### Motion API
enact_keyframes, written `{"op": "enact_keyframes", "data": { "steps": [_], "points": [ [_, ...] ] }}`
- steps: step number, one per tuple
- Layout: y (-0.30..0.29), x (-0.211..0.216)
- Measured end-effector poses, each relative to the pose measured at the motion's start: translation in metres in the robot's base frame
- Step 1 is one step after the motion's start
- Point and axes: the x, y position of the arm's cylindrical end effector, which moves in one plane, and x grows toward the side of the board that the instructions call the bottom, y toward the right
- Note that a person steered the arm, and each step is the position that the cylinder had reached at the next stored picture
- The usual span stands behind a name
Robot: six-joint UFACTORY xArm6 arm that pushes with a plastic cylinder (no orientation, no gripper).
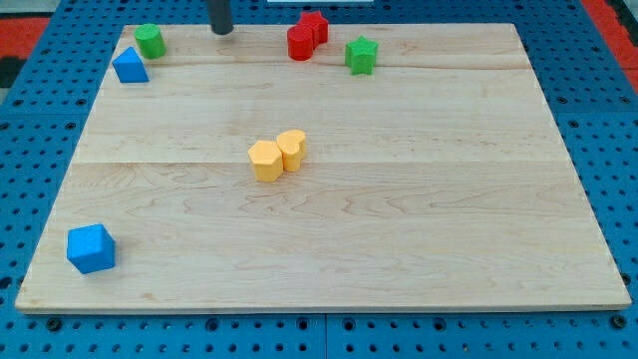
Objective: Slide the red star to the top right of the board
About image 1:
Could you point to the light wooden board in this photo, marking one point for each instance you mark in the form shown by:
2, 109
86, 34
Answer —
440, 183

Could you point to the yellow heart block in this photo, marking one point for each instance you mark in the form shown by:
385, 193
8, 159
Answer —
292, 145

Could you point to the green star block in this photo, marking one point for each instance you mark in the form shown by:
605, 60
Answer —
361, 56

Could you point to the blue cube block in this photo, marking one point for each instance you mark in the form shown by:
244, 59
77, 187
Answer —
91, 248

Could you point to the red star block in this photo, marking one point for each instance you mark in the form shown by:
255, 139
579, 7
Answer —
318, 24

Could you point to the blue triangular prism block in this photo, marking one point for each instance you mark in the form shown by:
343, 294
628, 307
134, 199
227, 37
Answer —
130, 68

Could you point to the red cylinder block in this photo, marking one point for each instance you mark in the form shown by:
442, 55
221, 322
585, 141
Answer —
300, 42

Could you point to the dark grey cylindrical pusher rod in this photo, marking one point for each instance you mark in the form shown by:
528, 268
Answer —
220, 17

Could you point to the yellow hexagon block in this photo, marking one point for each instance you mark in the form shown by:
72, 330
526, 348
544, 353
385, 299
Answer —
266, 160

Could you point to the green cylinder block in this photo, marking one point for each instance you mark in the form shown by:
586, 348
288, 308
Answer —
150, 41

